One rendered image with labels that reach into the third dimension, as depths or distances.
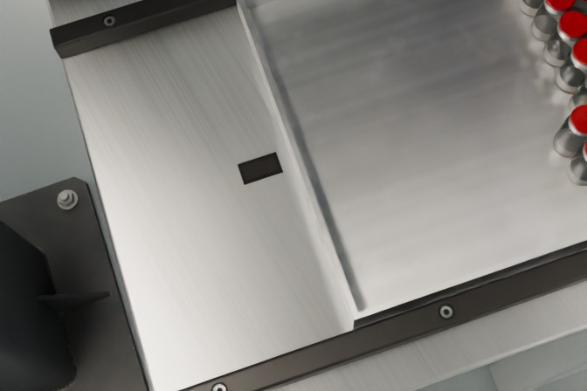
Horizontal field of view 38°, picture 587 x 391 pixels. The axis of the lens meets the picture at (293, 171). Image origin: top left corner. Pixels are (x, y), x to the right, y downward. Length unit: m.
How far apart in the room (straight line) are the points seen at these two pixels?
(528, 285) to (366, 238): 0.11
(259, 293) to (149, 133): 0.15
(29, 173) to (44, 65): 0.22
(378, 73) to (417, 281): 0.16
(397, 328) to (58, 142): 1.16
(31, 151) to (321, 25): 1.06
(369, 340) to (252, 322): 0.08
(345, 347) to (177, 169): 0.18
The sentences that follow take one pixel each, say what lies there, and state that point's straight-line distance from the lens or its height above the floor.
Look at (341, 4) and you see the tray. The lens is 0.67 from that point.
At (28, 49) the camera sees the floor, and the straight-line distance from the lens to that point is 1.75.
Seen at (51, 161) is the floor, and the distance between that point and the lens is 1.63.
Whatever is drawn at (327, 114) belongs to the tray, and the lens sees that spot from 0.63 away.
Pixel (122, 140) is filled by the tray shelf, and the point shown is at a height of 0.88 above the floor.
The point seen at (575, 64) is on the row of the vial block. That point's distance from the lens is 0.62.
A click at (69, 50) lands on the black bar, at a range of 0.67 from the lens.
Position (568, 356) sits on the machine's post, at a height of 0.44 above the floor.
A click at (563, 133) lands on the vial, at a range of 0.61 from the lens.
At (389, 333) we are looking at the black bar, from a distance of 0.56.
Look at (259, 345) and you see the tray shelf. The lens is 0.58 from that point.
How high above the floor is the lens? 1.46
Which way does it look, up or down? 70 degrees down
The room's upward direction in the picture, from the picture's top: 7 degrees counter-clockwise
